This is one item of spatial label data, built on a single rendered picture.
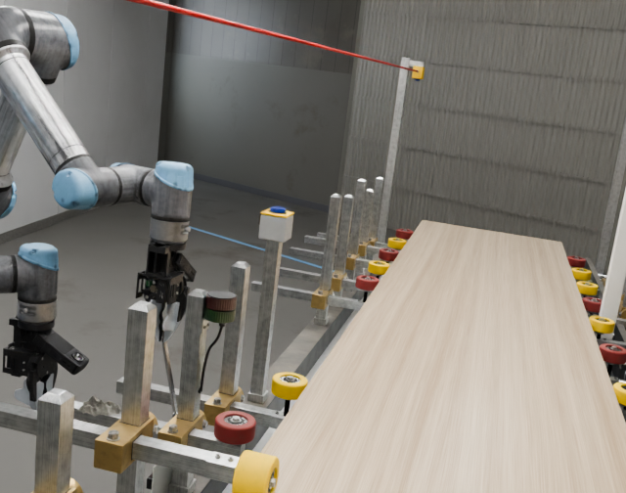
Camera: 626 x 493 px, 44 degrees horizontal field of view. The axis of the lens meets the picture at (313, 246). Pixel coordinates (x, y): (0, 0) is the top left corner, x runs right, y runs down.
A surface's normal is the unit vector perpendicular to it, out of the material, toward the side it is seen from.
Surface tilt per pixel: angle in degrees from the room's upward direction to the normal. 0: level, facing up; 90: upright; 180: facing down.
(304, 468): 0
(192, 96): 90
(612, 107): 90
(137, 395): 90
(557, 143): 90
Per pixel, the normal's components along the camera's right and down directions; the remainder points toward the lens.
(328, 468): 0.11, -0.97
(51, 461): -0.24, 0.18
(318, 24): -0.62, 0.11
